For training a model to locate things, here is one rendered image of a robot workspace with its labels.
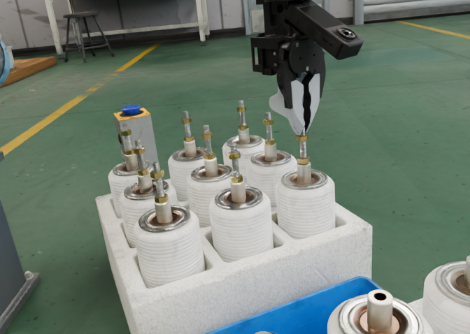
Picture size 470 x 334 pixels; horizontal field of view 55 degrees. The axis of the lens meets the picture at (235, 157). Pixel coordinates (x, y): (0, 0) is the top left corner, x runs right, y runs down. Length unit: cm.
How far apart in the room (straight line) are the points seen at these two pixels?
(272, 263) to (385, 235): 46
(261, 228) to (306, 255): 8
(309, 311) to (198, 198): 25
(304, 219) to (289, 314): 14
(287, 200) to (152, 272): 23
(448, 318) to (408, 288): 43
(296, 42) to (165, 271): 37
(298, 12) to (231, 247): 35
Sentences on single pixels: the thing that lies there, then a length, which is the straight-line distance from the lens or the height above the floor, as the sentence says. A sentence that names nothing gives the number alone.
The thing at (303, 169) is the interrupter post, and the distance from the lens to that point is 72.
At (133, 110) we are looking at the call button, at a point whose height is 32.
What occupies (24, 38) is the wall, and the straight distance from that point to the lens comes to 620.
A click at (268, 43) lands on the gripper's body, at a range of 67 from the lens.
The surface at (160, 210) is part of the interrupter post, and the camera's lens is 65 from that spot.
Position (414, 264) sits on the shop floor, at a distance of 100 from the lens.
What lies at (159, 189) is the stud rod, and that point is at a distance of 64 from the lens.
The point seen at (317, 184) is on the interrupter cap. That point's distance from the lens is 72.
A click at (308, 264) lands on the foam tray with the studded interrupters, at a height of 15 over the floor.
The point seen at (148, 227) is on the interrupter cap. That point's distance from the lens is 65.
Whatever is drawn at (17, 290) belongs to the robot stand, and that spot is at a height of 3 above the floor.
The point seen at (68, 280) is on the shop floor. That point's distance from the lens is 106.
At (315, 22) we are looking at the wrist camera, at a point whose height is 50.
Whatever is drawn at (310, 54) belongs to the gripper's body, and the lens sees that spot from 68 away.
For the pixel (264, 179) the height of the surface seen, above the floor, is 23.
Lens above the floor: 56
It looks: 21 degrees down
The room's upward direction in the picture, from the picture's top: 6 degrees counter-clockwise
